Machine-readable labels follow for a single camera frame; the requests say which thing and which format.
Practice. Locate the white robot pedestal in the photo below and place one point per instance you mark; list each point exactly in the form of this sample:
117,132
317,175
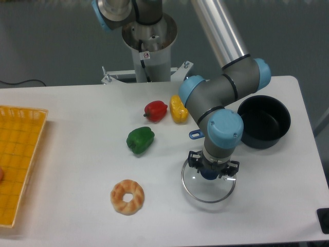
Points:
151,48

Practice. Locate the yellow bell pepper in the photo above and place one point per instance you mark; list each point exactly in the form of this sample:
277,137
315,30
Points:
178,111

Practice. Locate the dark blue saucepan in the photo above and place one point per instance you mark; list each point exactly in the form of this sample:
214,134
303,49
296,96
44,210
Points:
259,122

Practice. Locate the green bell pepper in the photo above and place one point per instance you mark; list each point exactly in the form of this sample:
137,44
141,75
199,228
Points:
140,139

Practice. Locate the glass lid with blue knob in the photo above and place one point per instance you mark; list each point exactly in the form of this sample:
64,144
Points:
203,190

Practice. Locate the yellow woven basket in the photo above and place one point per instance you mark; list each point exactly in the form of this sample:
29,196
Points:
21,130

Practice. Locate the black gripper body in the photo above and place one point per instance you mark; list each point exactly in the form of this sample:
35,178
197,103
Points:
209,164

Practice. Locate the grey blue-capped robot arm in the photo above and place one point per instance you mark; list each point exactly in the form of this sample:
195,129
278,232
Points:
241,74

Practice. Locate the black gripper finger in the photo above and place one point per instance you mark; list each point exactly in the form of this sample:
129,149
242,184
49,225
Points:
195,160
230,169

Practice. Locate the black device at table edge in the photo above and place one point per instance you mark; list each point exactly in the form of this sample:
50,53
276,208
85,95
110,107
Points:
323,217

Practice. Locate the glazed ring bread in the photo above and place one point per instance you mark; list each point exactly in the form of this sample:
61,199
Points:
127,197

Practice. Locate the red bell pepper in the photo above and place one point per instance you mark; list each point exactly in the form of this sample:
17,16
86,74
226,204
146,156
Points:
155,111

